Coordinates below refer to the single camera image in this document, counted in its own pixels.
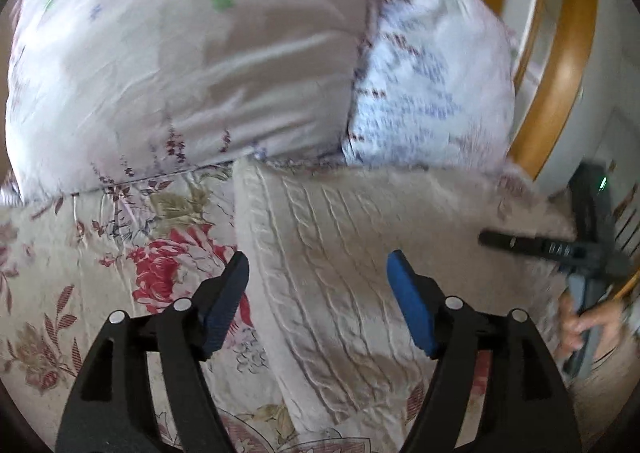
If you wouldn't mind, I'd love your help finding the floral quilt bedspread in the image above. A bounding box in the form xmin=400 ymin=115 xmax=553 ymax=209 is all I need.
xmin=1 ymin=165 xmax=427 ymax=452

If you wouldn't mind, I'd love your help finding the pale pink satin pillow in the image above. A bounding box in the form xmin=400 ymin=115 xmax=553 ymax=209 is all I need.
xmin=6 ymin=0 xmax=368 ymax=202

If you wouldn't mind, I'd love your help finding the beige cable-knit sweater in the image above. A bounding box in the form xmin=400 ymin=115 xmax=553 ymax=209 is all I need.
xmin=232 ymin=158 xmax=570 ymax=433

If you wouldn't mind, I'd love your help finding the blue lavender print pillow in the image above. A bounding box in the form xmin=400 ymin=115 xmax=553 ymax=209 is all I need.
xmin=342 ymin=0 xmax=515 ymax=172

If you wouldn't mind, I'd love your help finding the person's right hand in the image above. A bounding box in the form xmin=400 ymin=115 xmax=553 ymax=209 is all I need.
xmin=555 ymin=289 xmax=626 ymax=360

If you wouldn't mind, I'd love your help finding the wooden headboard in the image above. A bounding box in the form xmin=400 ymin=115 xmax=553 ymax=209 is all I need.
xmin=484 ymin=0 xmax=598 ymax=179

